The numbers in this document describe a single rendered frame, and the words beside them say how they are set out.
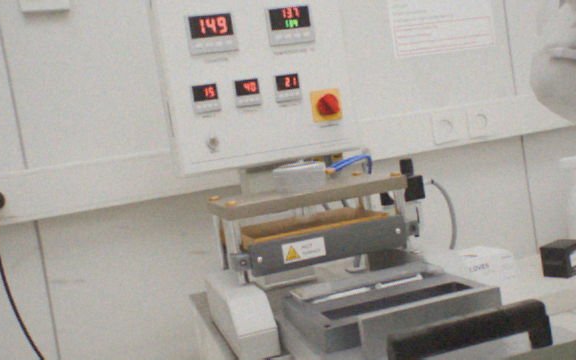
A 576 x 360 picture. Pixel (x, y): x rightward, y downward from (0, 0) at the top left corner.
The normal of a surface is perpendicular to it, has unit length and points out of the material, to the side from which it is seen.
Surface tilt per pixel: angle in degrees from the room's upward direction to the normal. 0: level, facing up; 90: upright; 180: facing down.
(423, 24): 90
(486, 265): 87
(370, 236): 90
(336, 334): 90
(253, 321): 41
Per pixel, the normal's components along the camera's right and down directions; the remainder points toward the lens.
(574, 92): -0.57, 0.68
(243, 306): 0.06, -0.74
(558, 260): -0.76, 0.15
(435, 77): 0.33, 0.00
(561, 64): -0.89, 0.18
